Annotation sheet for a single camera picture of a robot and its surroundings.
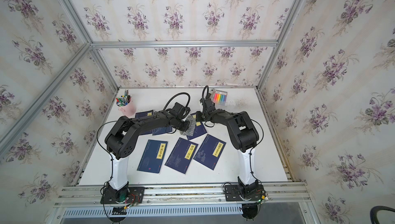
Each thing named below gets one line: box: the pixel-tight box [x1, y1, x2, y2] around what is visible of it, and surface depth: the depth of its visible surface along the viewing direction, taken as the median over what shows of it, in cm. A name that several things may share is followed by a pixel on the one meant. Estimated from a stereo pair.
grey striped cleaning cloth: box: [180, 115, 196, 137], surface depth 96 cm
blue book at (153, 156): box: [136, 139, 169, 174], surface depth 86 cm
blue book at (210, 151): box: [192, 133, 227, 171], surface depth 88 cm
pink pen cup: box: [115, 89, 137, 117], surface depth 100 cm
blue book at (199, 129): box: [186, 112, 208, 141], surface depth 97 cm
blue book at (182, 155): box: [164, 137, 199, 175], surface depth 87 cm
